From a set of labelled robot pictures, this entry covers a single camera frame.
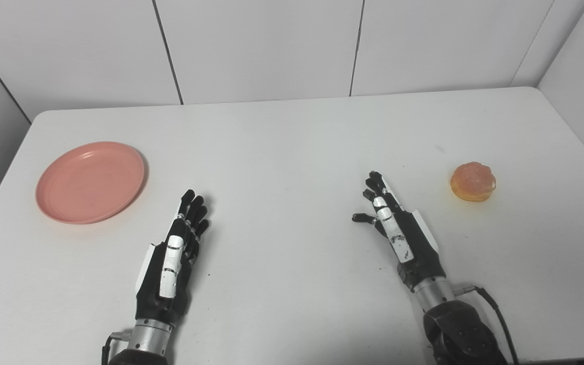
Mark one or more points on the pink round plate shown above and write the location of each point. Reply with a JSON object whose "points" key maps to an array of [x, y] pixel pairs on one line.
{"points": [[89, 182]]}

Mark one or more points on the orange cream puff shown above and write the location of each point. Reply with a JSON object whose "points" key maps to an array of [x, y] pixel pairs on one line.
{"points": [[473, 181]]}

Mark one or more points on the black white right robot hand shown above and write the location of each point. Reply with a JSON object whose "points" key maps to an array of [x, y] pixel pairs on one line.
{"points": [[413, 243]]}

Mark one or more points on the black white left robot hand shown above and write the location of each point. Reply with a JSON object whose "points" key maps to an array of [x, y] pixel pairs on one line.
{"points": [[173, 263]]}

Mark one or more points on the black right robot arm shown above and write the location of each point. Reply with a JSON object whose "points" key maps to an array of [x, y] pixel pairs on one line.
{"points": [[459, 334]]}

